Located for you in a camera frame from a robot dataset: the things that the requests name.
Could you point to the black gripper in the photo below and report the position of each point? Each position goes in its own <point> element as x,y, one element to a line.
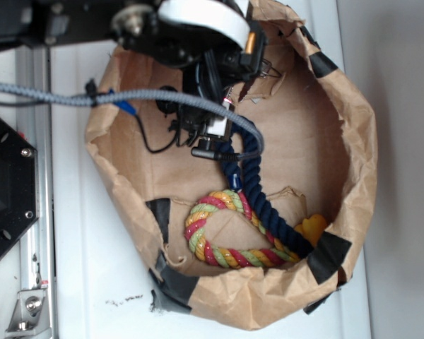
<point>212,77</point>

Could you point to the silver key bunch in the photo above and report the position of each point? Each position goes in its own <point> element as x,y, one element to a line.
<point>260,87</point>

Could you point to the black white robot arm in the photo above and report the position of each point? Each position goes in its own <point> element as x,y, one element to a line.
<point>215,44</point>

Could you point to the brown paper bag bin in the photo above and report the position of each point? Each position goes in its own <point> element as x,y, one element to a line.
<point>320,157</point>

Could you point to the orange rubber toy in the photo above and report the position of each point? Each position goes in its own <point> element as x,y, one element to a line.
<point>312,228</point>

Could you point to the aluminium extrusion rail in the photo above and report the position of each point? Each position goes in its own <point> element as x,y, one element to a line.
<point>37,249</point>

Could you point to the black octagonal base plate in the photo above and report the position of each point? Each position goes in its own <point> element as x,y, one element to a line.
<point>18,190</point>

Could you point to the metal corner bracket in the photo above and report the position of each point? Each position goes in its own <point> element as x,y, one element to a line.
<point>30,318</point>

